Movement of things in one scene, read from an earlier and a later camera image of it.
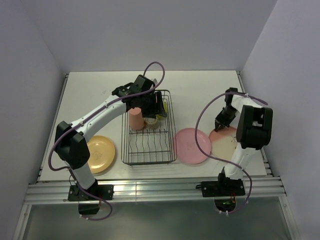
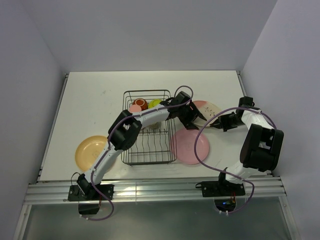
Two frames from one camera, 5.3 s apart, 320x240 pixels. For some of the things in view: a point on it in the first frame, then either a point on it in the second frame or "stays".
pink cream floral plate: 223,142 to 207,110
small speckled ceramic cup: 152,123 stays
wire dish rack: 156,146 stays
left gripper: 157,107 to 193,113
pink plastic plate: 187,148 stays
